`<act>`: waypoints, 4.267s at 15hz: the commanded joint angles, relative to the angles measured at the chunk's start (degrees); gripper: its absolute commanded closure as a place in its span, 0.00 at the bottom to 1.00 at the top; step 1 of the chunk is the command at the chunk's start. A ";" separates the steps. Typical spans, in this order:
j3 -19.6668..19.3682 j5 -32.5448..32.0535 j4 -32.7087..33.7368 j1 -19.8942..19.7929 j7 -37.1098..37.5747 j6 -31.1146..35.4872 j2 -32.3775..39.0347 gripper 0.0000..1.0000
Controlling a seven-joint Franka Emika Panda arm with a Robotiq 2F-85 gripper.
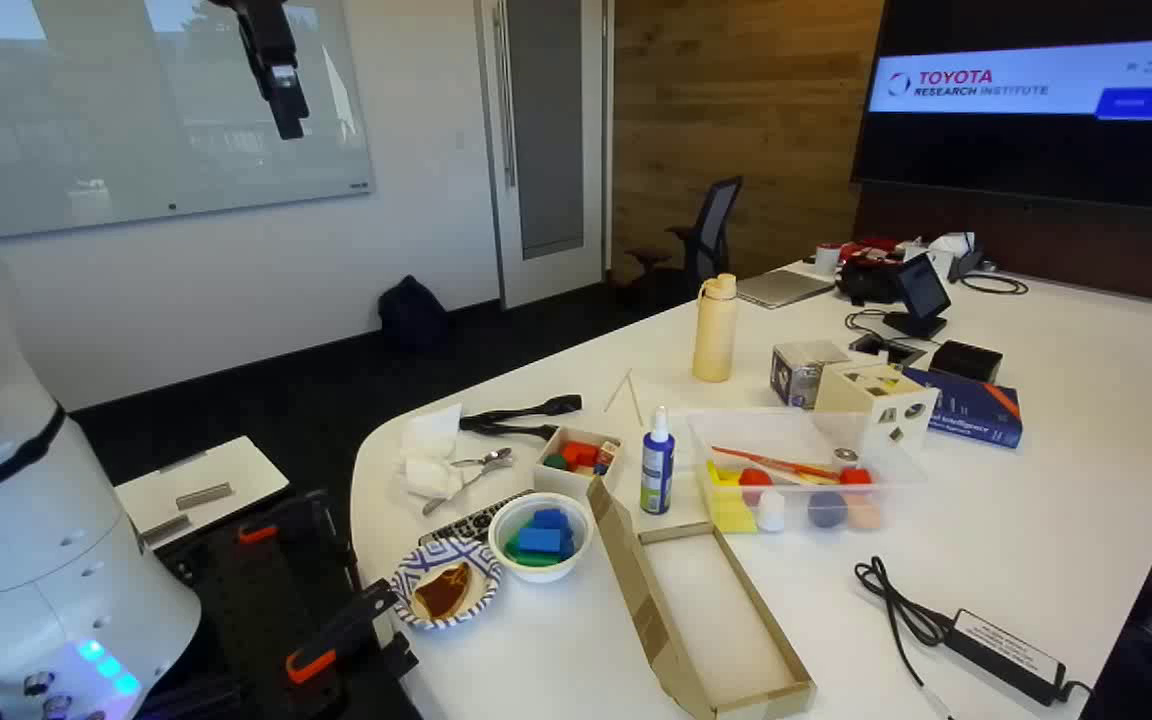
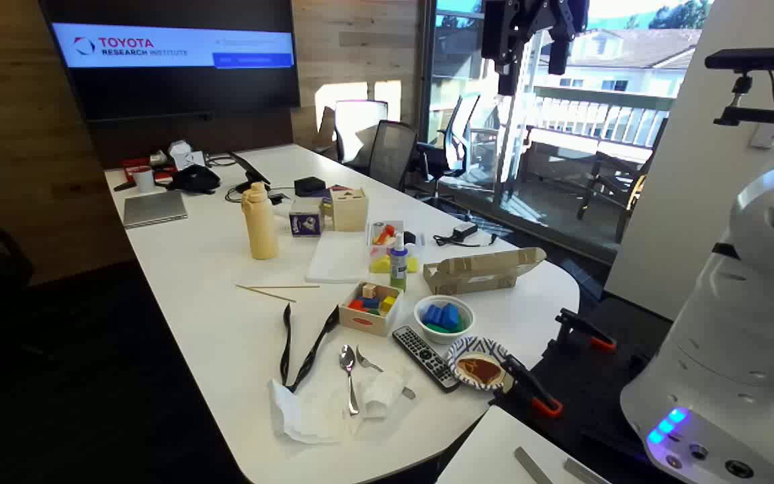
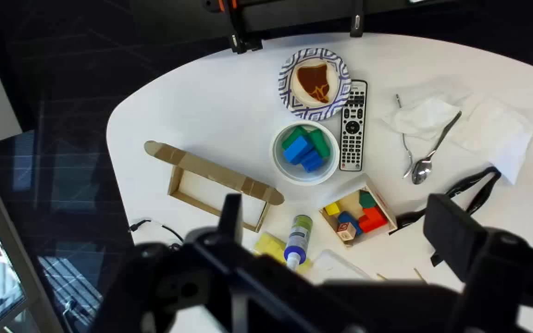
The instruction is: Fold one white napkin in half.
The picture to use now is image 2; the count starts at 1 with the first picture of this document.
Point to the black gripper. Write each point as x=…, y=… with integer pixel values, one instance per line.
x=531, y=12

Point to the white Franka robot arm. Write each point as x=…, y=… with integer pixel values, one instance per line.
x=745, y=340

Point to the mesh back office chair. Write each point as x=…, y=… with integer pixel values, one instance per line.
x=394, y=152
x=459, y=135

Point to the open cardboard tray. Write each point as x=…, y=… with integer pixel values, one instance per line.
x=482, y=269

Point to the yellow toy block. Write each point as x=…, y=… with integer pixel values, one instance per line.
x=380, y=265

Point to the small black case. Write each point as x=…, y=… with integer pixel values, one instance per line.
x=310, y=186

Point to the blue toy blocks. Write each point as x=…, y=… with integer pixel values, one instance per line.
x=441, y=316

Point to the white bowl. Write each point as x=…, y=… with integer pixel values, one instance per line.
x=444, y=319

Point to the clear plastic toy container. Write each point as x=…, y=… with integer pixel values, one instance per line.
x=342, y=258

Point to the small purple white cube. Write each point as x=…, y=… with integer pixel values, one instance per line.
x=304, y=223

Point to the wooden box of coloured blocks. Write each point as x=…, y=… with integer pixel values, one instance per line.
x=371, y=304

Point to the brown pie slice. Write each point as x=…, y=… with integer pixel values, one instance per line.
x=479, y=368

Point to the black remote control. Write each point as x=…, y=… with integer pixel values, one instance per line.
x=427, y=358

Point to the cream squeeze bottle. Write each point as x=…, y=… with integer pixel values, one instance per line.
x=260, y=223

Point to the black robot mounting stand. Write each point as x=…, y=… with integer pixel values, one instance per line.
x=592, y=394

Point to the metal fork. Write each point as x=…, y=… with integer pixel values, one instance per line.
x=378, y=368

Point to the wooden chopstick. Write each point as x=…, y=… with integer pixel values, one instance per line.
x=268, y=293

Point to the black pouch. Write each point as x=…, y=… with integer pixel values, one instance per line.
x=194, y=178

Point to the white boxy device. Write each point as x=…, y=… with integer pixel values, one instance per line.
x=186, y=155

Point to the metal spoon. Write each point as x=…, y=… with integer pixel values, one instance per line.
x=350, y=378

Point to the white board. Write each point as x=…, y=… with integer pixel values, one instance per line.
x=486, y=459

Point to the grey metal strip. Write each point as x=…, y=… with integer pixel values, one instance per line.
x=534, y=467
x=581, y=471

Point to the grey closed laptop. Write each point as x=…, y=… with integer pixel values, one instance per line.
x=155, y=208

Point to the red tool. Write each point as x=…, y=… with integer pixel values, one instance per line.
x=132, y=164

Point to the black camera on stand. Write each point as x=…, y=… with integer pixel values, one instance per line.
x=750, y=59

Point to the wall mounted TV screen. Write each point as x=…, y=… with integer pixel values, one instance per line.
x=173, y=89

